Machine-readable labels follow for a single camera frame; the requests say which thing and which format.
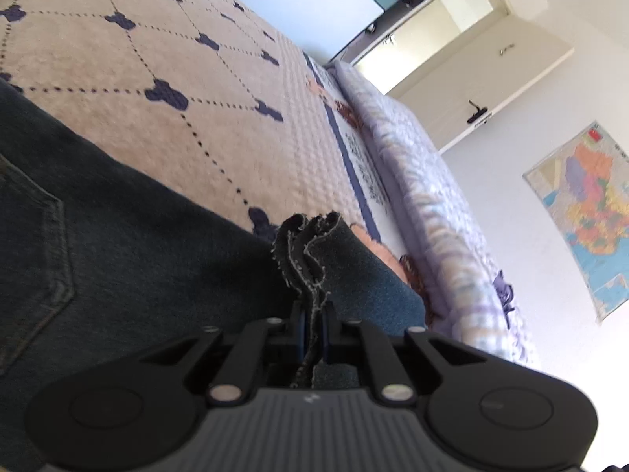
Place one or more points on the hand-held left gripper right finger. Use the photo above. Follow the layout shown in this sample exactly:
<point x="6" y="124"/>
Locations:
<point x="325" y="334"/>

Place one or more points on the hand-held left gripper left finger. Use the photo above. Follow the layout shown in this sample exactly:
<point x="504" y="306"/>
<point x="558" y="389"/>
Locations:
<point x="297" y="334"/>

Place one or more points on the dark blue denim jeans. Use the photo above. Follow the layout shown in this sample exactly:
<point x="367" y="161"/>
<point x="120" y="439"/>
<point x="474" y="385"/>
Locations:
<point x="147" y="255"/>

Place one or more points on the folded lilac plaid quilt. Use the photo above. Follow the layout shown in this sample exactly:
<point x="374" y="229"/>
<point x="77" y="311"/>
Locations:
<point x="432" y="206"/>

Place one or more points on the beige patterned bed blanket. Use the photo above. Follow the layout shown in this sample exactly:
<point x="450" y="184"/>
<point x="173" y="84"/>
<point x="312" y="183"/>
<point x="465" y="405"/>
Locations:
<point x="196" y="108"/>

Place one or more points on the cream room door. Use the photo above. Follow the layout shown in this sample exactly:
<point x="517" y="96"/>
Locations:
<point x="491" y="73"/>

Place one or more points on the blue and white wardrobe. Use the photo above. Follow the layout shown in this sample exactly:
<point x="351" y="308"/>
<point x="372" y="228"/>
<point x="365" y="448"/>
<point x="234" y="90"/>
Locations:
<point x="319" y="5"/>

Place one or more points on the colourful wall map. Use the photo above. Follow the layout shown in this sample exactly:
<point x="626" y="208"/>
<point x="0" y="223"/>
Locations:
<point x="594" y="206"/>

